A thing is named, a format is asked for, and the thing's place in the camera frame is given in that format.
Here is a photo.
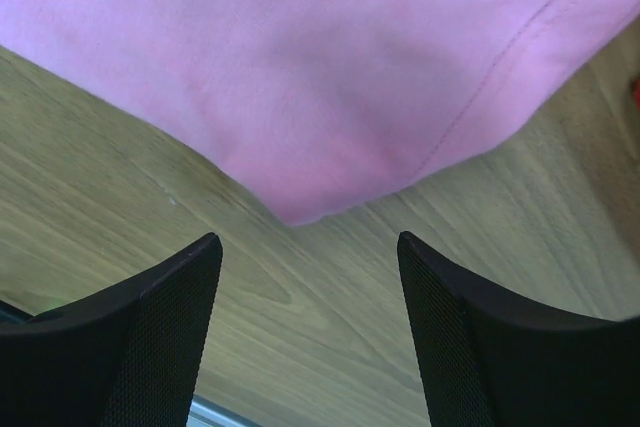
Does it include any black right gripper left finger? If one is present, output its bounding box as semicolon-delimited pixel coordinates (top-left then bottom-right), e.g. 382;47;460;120
1;233;223;426

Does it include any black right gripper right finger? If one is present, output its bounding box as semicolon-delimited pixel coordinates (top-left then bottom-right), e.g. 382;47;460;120
397;232;639;426

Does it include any red plastic bin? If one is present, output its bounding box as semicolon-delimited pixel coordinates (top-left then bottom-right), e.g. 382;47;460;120
632;78;640;110

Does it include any light pink t shirt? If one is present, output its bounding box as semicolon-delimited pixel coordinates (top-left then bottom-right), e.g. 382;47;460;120
1;0;639;224

